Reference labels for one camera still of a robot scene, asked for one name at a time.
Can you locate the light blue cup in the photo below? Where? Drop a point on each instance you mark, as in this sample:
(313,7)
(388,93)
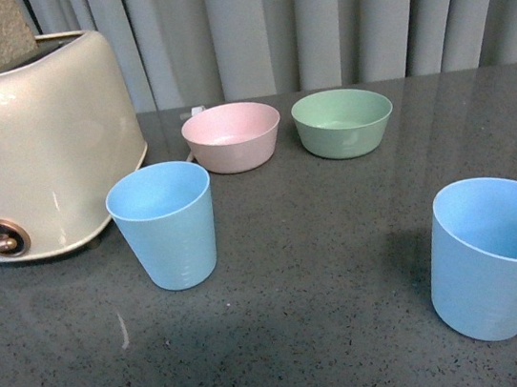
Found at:
(474,257)
(165,212)

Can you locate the cream toaster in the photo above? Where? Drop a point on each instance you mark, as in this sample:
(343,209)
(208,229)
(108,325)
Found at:
(68,133)

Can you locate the green bowl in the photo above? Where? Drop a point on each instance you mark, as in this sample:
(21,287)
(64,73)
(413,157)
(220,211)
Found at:
(342,124)

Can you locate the grey curtain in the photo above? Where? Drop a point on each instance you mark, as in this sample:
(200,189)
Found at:
(179,53)

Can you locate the pink bowl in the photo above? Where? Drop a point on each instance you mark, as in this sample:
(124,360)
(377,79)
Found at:
(232,138)

